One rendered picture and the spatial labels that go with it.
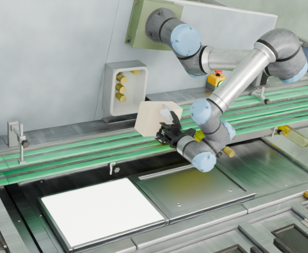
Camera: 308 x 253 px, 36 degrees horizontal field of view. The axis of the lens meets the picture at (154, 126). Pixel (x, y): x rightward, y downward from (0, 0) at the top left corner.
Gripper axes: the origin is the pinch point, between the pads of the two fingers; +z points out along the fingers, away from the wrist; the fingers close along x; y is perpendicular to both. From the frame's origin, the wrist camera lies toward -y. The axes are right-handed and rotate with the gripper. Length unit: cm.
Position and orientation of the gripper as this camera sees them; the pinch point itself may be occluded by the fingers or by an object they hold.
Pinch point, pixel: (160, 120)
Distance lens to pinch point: 195.0
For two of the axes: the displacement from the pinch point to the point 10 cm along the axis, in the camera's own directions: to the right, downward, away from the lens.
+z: -5.2, -4.5, 7.3
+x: -2.3, 8.9, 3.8
